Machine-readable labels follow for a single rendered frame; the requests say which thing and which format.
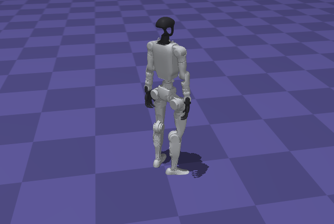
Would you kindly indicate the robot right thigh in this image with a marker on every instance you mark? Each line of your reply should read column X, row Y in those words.
column 177, row 104

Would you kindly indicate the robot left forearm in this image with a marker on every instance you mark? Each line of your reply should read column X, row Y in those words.
column 149, row 79

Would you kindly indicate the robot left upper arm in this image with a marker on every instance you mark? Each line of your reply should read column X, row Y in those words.
column 150, row 65

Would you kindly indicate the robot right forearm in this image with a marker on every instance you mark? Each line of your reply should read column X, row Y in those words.
column 185, row 86

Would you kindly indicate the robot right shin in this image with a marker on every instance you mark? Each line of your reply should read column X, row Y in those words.
column 174, row 148

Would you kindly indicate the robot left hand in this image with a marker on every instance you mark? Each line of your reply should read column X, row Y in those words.
column 148, row 98

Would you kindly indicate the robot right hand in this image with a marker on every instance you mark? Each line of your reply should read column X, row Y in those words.
column 187, row 106

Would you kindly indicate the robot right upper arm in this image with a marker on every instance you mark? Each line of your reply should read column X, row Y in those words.
column 180, row 53

